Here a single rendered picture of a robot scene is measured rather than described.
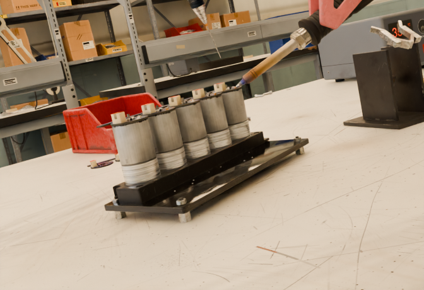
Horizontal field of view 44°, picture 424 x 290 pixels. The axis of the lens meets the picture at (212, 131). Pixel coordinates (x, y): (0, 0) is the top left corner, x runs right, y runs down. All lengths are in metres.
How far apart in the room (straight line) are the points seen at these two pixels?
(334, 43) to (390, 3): 5.13
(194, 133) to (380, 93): 0.18
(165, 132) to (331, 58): 0.60
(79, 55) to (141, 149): 4.20
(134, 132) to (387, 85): 0.24
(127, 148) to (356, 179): 0.15
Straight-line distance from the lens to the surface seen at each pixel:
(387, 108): 0.48
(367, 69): 0.49
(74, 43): 4.54
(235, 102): 0.42
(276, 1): 6.19
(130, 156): 0.34
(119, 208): 0.34
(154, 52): 2.88
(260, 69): 0.43
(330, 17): 0.43
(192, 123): 0.38
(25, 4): 4.40
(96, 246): 0.31
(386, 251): 0.23
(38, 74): 2.66
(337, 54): 0.91
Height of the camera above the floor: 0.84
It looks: 8 degrees down
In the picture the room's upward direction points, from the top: 12 degrees counter-clockwise
